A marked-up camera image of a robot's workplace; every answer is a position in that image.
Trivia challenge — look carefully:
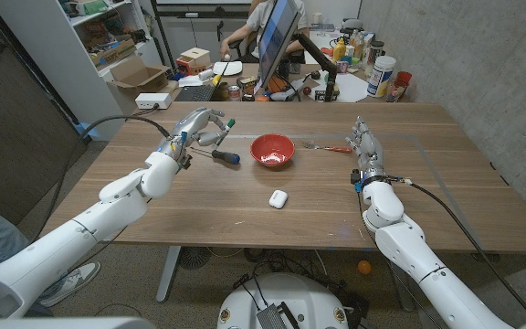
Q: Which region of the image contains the small orange basketball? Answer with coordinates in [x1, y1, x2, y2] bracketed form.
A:
[267, 75, 288, 94]

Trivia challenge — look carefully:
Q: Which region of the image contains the black keyboard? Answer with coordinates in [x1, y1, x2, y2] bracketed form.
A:
[174, 84, 218, 102]

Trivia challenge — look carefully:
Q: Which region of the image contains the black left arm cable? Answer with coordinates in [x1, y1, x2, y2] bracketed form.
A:
[29, 113, 173, 243]

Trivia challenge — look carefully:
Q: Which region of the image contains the white shelf unit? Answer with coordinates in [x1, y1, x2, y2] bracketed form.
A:
[0, 0, 163, 141]

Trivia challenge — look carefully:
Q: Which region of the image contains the open cardboard box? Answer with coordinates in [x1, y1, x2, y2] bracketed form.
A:
[106, 54, 173, 94]

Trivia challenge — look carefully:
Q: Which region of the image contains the black blue-tipped screwdriver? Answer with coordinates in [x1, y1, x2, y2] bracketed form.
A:
[189, 145, 241, 165]

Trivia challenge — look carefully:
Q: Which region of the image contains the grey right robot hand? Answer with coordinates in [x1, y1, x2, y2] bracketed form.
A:
[344, 115, 385, 184]

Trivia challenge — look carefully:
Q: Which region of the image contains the white wipes canister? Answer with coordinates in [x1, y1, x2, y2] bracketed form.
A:
[366, 55, 397, 99]

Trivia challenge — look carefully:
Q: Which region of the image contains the white power box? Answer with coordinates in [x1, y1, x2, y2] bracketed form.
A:
[134, 92, 173, 111]

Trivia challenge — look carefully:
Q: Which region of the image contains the green-capped marker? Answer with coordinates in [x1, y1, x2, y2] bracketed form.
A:
[211, 118, 237, 152]

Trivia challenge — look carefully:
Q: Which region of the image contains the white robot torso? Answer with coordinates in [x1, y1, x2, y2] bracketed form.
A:
[216, 272, 350, 329]

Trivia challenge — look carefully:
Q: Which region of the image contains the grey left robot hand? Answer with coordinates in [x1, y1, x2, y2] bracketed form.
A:
[157, 107, 227, 170]

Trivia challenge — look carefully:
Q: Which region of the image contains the white AirPods case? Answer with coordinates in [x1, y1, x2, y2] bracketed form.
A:
[268, 189, 289, 210]

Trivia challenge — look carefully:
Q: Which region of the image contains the wooden toy house box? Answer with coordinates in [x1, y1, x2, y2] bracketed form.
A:
[174, 47, 213, 77]

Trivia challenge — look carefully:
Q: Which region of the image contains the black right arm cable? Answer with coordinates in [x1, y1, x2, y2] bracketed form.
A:
[390, 175, 526, 320]

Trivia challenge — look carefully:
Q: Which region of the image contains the white paper sheet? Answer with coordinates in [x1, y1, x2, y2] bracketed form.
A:
[308, 72, 369, 103]

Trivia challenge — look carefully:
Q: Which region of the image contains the red bowl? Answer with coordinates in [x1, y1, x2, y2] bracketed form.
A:
[249, 133, 297, 168]

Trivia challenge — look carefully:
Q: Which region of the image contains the computer monitor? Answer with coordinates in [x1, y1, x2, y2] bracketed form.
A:
[257, 0, 302, 90]

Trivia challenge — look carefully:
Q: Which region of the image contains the grey white sneaker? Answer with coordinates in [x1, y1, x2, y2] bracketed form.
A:
[38, 260, 101, 308]

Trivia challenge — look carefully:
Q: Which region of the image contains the grey table leg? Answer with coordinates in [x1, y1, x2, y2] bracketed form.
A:
[384, 262, 417, 313]
[155, 246, 183, 303]

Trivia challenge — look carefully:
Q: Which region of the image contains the fork with orange handle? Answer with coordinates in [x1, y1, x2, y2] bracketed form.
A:
[301, 140, 353, 154]

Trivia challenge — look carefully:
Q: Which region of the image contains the white plate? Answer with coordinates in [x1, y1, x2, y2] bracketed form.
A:
[212, 60, 244, 77]

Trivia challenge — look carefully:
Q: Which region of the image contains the dark wooden door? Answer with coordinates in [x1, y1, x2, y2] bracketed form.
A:
[0, 0, 89, 228]

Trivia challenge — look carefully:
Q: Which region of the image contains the seated person in grey shirt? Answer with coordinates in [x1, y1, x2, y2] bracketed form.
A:
[219, 0, 310, 60]

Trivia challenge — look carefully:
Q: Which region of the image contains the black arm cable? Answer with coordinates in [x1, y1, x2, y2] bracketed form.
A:
[29, 113, 173, 243]
[390, 175, 526, 320]

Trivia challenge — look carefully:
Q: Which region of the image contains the clear jar with black lid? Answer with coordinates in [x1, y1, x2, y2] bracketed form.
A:
[363, 39, 385, 77]

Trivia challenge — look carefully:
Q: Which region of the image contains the yellow mustard bottle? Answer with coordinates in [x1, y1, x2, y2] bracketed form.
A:
[331, 37, 348, 64]

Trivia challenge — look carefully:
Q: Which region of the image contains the printed cardboard box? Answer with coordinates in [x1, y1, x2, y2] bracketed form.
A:
[89, 38, 137, 68]

